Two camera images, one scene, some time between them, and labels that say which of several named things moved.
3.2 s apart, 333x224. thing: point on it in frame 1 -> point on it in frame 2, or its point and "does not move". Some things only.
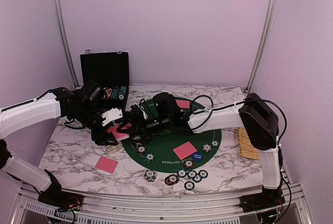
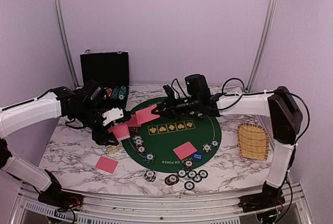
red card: [185, 150] does not move
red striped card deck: [118, 135] does not move
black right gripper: [134, 120] -> [171, 109]
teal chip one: [182, 173] does not move
